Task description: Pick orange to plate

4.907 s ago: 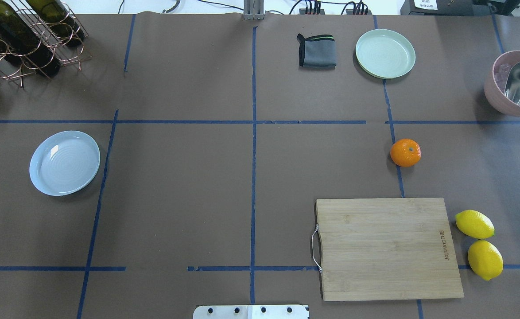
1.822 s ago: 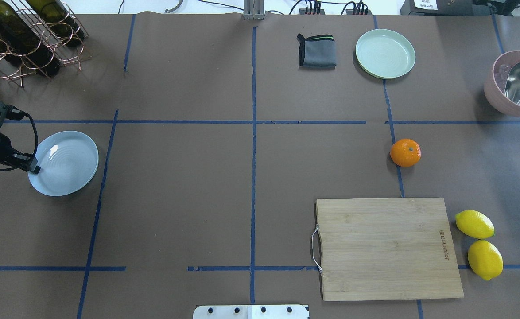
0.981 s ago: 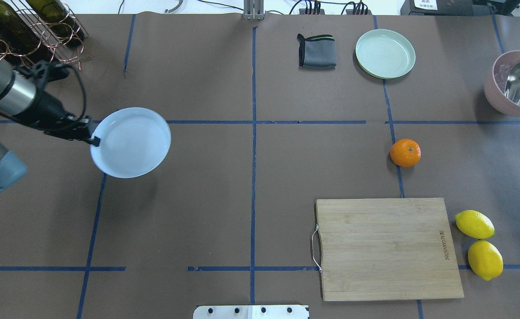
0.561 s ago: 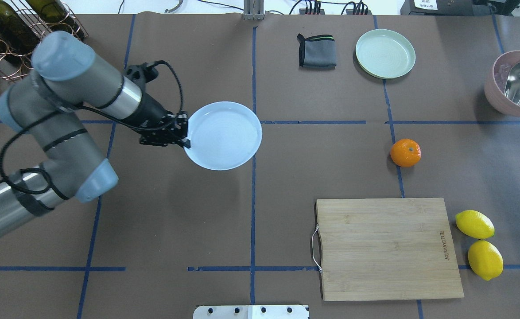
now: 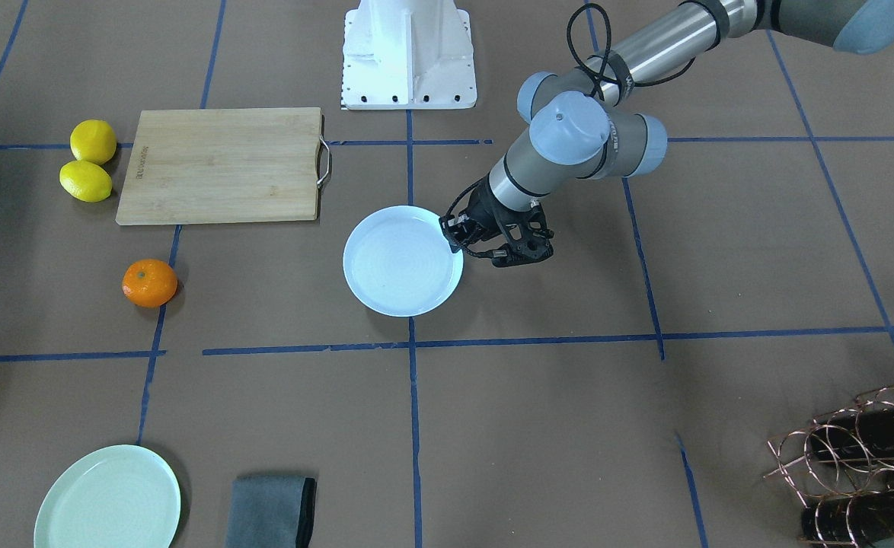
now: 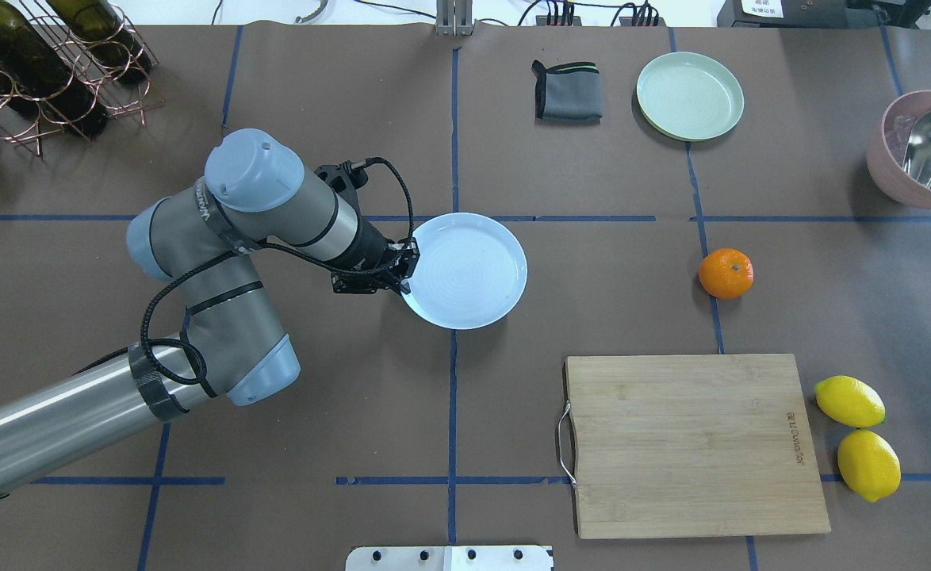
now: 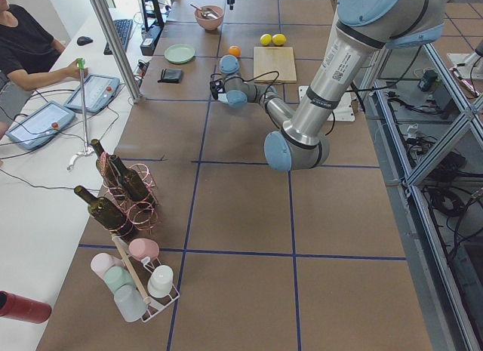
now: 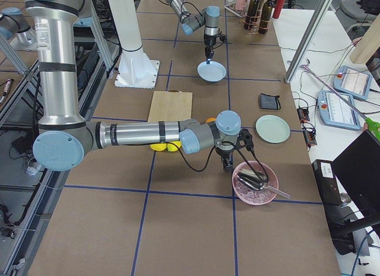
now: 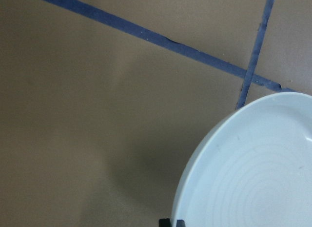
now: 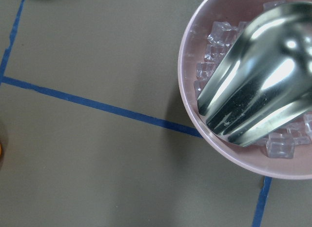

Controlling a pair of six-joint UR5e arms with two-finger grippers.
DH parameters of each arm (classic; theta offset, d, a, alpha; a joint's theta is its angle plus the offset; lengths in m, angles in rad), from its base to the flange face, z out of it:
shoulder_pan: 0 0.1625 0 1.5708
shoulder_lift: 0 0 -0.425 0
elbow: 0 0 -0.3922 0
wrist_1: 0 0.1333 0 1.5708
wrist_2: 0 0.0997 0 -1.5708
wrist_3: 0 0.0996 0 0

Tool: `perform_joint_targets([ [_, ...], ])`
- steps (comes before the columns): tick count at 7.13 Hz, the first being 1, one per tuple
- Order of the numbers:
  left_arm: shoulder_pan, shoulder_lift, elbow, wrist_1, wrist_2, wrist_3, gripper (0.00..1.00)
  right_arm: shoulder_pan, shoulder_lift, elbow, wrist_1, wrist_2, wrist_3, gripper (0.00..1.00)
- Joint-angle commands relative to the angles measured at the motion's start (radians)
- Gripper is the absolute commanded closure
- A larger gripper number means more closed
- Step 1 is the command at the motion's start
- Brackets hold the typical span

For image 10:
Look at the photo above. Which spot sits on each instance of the metal scoop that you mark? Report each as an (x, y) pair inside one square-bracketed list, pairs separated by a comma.
[(265, 79)]

